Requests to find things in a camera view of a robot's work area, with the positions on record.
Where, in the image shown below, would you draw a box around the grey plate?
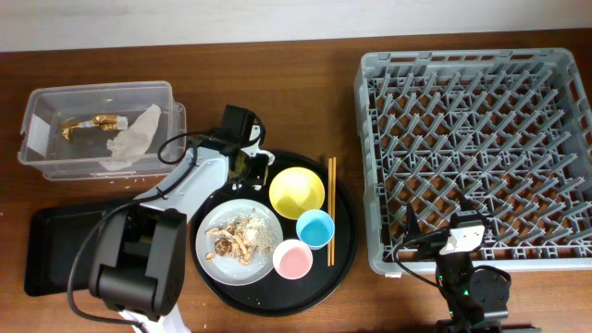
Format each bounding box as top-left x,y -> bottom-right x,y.
193,199 -> 283,286

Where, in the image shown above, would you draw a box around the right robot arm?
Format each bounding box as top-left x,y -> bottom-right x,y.
393,197 -> 541,333

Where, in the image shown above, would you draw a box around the yellow bowl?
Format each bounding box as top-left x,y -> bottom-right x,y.
268,166 -> 326,220

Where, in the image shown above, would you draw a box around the gold coffee sachet wrapper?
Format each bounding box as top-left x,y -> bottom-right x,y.
60,115 -> 129,140

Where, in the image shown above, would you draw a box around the white tissue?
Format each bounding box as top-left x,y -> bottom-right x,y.
100,104 -> 161,171

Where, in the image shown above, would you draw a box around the round black serving tray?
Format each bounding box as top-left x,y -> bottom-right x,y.
190,180 -> 359,316

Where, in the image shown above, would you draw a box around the blue cup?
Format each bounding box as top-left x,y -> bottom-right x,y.
296,209 -> 335,250

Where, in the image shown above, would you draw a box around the food scraps on plate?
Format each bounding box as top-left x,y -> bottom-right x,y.
205,213 -> 277,266

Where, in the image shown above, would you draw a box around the wooden chopstick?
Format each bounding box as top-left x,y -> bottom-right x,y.
327,157 -> 334,266
329,157 -> 337,266

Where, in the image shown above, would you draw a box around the black rectangular tray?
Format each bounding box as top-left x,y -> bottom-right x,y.
24,199 -> 128,297

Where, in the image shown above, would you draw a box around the clear plastic waste bin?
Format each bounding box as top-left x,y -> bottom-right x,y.
18,81 -> 187,180

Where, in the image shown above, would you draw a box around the grey dishwasher rack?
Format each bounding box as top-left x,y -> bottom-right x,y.
353,48 -> 591,277

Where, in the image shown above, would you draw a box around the pink cup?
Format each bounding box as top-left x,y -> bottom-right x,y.
273,240 -> 314,280

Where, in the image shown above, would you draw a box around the right wooden chopstick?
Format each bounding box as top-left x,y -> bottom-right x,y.
329,157 -> 337,266

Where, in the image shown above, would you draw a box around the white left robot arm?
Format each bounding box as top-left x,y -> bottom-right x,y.
87,105 -> 274,332

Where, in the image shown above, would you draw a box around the left wooden chopstick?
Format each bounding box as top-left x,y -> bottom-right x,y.
327,157 -> 334,266

